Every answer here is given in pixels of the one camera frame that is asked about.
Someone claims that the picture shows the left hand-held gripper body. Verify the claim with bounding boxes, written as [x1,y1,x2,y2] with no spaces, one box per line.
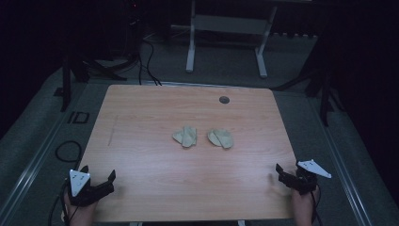
[64,165,109,207]

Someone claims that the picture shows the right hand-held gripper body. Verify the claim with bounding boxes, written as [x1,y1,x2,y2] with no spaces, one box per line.
[290,158,332,196]

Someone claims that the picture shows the beige sock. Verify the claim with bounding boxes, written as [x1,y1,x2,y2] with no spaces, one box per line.
[171,125,198,149]
[207,128,234,150]

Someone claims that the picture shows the person's left hand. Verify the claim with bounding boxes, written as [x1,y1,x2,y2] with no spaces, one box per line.
[63,191,99,226]

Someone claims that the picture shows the person's right hand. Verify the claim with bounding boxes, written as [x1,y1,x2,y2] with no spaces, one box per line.
[290,184,322,226]

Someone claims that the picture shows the black metal stand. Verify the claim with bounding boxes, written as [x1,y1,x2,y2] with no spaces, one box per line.
[53,51,128,113]
[271,59,344,127]

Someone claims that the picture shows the right hand-held gripper cable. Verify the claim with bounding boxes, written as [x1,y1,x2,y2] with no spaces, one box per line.
[310,187,325,226]

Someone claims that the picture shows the hand-held gripper cable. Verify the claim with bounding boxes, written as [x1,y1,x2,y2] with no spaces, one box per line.
[310,187,325,226]
[47,178,71,226]

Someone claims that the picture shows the left hand-held gripper cable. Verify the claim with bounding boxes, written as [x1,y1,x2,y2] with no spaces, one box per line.
[47,178,71,226]

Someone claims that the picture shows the metal floor rail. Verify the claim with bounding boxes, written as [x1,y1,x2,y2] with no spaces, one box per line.
[0,112,72,226]
[309,97,375,226]

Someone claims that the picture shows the black floor cables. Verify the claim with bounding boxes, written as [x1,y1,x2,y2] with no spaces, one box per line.
[136,37,163,87]

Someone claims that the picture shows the white desk frame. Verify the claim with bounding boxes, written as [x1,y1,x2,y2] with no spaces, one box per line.
[170,0,279,79]

